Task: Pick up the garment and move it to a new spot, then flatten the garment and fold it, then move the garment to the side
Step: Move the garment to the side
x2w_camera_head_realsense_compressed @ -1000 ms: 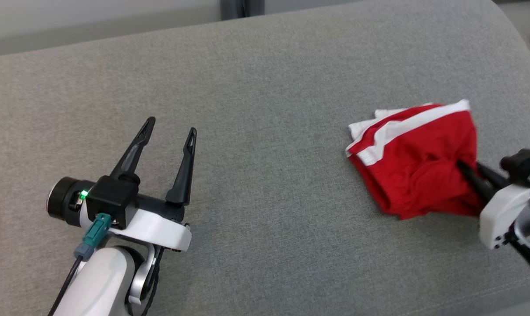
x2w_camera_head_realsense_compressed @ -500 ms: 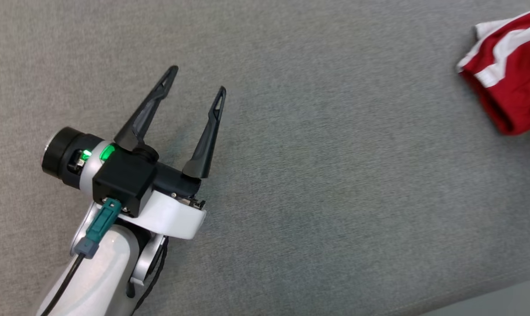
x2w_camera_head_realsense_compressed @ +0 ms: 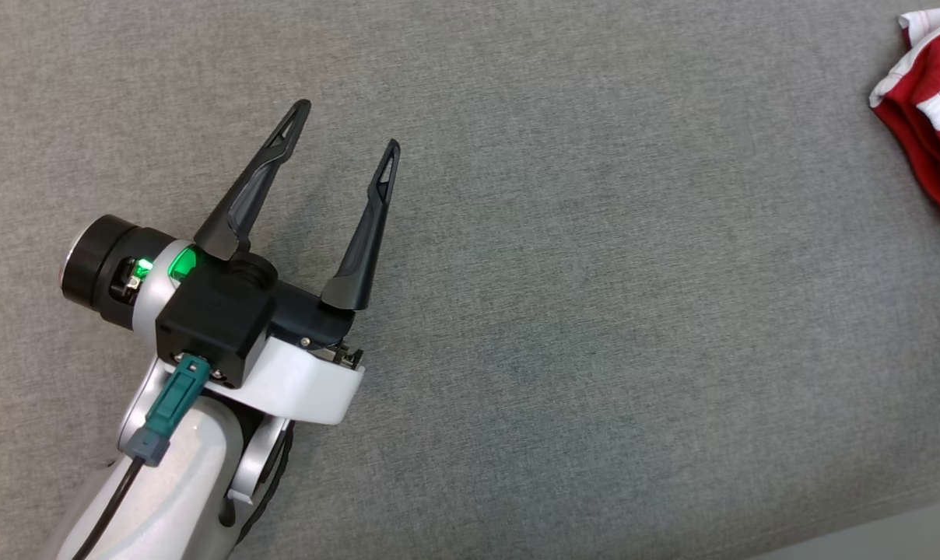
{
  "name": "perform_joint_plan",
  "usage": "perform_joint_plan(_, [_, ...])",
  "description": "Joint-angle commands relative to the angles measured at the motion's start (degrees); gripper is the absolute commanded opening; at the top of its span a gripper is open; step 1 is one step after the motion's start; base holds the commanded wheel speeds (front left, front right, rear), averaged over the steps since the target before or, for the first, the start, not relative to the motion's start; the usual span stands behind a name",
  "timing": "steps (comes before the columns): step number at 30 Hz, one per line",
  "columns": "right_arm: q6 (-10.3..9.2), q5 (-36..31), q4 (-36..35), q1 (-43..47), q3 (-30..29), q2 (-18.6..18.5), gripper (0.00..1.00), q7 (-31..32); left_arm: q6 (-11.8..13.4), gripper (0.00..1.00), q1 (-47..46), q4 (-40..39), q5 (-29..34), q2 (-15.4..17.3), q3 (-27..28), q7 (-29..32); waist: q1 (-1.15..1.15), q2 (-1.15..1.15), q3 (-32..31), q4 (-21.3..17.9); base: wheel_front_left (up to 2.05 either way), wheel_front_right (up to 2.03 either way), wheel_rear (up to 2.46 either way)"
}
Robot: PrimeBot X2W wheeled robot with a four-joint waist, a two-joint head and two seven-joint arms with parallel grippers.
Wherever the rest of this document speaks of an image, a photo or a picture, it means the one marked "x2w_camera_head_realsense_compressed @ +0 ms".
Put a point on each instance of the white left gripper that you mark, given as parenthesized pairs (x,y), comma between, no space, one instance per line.
(306,389)

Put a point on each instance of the red shorts with white stripe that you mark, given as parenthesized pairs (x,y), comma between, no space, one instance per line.
(933,101)

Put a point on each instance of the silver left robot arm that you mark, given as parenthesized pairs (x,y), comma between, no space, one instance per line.
(190,467)

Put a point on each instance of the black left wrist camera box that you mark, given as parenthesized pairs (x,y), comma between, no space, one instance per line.
(213,327)

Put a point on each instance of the teal left camera connector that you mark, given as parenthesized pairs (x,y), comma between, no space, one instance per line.
(170,408)

